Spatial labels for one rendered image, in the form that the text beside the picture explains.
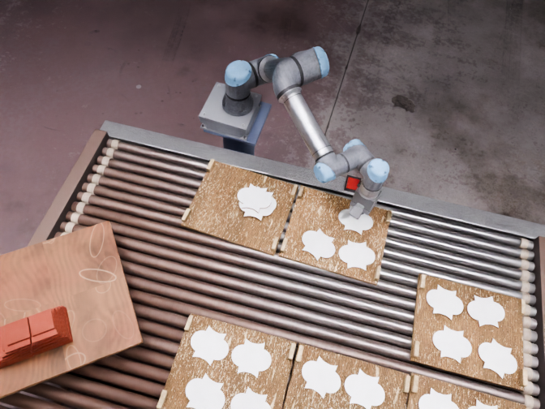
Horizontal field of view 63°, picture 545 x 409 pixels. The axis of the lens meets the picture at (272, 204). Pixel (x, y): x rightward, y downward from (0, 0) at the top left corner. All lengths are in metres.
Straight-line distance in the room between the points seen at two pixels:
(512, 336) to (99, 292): 1.55
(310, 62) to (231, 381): 1.18
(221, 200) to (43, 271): 0.73
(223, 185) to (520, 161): 2.43
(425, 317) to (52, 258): 1.42
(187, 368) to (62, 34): 3.24
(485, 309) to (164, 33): 3.25
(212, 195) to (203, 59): 2.07
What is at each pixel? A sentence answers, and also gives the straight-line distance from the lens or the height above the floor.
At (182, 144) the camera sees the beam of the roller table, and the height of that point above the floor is 0.92.
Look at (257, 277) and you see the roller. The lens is 1.81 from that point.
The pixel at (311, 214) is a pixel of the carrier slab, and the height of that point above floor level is 0.94.
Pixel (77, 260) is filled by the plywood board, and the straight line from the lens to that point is 1.82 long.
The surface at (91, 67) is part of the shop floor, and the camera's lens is 3.97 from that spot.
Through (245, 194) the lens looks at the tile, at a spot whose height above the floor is 0.97.
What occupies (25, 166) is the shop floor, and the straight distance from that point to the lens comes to 3.51.
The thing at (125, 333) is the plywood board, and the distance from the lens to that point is 1.68.
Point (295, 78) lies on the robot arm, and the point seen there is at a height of 1.43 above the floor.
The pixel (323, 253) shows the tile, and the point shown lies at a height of 0.94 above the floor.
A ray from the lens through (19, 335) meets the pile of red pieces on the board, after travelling 1.65.
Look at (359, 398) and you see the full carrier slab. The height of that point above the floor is 0.95.
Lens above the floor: 2.62
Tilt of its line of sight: 60 degrees down
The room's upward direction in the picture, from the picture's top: 6 degrees clockwise
